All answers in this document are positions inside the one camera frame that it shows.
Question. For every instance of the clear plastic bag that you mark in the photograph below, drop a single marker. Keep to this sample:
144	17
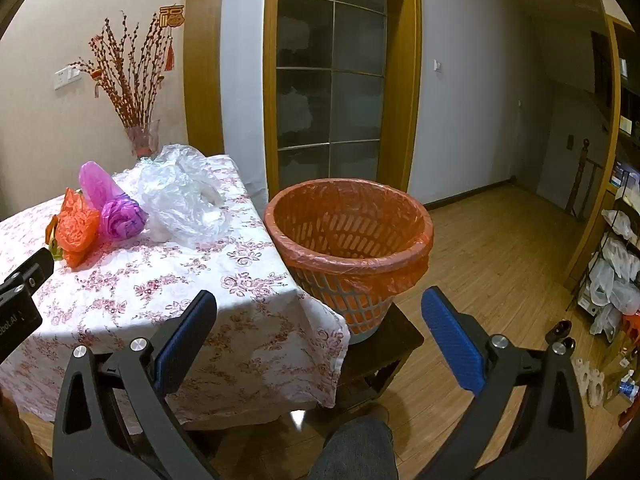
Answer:
175	200

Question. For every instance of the pink plastic bag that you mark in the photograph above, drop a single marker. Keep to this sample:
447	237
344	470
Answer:
97	182

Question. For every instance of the wide white wall switch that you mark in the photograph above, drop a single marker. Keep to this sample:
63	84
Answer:
67	78

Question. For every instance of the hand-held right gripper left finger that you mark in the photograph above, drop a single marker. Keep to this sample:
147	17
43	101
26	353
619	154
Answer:
185	340

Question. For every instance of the glass panel door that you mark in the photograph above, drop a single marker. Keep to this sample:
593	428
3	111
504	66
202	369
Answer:
325	100

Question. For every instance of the purple plastic bag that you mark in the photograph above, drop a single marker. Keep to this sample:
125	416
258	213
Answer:
122	217

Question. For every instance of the person's leg in jeans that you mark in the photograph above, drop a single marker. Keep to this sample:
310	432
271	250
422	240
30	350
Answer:
350	450

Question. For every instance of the wooden door frame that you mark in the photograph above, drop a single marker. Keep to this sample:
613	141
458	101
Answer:
205	60

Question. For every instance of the orange plastic bag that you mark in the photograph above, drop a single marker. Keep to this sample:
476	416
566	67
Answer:
75	230

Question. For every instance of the glass vase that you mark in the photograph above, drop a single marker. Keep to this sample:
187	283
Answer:
142	140

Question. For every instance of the red and gold wall ornament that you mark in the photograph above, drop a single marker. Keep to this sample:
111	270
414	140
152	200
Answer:
171	15

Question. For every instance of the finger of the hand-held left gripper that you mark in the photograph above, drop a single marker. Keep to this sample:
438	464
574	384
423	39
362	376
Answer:
32	266

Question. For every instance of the grey lattice waste basket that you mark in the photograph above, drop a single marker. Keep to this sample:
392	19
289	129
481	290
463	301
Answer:
367	327

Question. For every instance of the black shoe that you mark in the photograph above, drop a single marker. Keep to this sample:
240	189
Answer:
557	331

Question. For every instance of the pile of white plastic bags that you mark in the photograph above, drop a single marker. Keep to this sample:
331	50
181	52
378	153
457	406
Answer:
605	280

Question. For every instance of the dark wooden stool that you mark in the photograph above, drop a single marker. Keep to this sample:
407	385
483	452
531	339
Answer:
390	340

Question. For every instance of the black metal rack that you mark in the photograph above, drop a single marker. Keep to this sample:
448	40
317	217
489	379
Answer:
602	245

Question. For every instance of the white slippers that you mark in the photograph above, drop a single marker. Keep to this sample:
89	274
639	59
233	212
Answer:
589	382

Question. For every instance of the orange bin liner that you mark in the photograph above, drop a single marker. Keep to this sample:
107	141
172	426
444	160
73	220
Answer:
350	260

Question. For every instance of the red decorative branches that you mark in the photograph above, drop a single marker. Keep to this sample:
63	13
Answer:
130	90

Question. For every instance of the floral tablecloth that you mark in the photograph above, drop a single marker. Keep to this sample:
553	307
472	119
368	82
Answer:
150	270

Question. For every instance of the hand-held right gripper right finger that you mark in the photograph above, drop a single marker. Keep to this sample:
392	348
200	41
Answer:
450	340

